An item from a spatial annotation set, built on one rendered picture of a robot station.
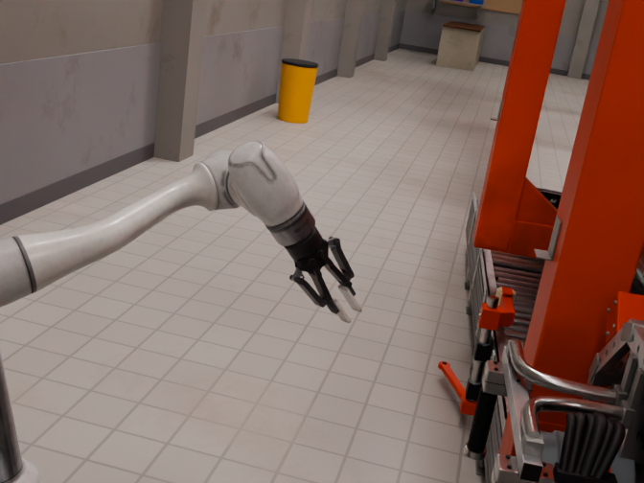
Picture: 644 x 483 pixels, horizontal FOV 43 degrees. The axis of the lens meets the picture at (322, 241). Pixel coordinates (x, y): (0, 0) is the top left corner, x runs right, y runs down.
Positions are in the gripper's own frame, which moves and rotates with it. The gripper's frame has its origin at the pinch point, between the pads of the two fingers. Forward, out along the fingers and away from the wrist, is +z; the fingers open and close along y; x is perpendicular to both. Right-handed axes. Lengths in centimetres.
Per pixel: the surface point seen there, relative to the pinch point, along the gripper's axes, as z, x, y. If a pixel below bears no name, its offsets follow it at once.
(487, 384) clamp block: 16.4, -29.8, 4.0
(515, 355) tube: 9.8, -36.5, 8.6
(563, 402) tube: 9, -52, 3
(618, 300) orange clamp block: 15, -42, 31
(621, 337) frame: 15, -48, 23
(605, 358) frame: 23, -42, 23
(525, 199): 110, 113, 143
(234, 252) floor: 113, 276, 67
